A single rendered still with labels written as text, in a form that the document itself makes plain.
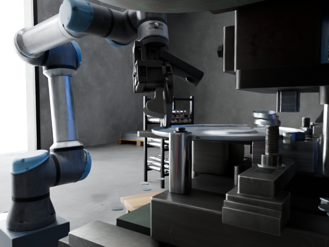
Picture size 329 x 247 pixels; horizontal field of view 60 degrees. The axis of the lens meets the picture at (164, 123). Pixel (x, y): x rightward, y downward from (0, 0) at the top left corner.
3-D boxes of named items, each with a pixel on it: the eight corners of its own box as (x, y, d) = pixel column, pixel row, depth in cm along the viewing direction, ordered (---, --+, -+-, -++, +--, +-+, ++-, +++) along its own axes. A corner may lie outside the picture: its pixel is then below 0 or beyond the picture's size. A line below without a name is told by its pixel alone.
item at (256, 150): (251, 165, 47) (252, 137, 47) (272, 153, 59) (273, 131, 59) (313, 172, 42) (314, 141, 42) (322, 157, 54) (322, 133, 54)
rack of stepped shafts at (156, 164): (164, 189, 287) (164, 94, 282) (140, 180, 324) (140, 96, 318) (196, 183, 313) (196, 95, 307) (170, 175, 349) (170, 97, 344)
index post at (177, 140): (167, 192, 42) (167, 127, 42) (177, 187, 45) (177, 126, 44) (183, 195, 41) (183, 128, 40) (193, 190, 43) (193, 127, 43)
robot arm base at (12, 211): (-1, 221, 95) (-2, 192, 94) (44, 209, 106) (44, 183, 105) (15, 235, 84) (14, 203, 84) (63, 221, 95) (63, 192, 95)
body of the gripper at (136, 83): (133, 96, 69) (131, 51, 73) (168, 96, 71) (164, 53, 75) (138, 83, 62) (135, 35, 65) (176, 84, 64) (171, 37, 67)
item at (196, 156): (135, 191, 62) (135, 128, 61) (170, 177, 73) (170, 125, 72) (251, 215, 48) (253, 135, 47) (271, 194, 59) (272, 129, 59)
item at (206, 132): (121, 133, 55) (121, 129, 55) (201, 126, 77) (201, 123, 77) (272, 146, 37) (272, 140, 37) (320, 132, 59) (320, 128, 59)
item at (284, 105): (275, 112, 49) (275, 90, 49) (281, 111, 53) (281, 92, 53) (295, 112, 48) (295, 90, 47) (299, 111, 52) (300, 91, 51)
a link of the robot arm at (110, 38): (90, 19, 78) (114, -2, 71) (122, 27, 86) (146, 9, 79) (95, 46, 77) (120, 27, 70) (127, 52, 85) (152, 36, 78)
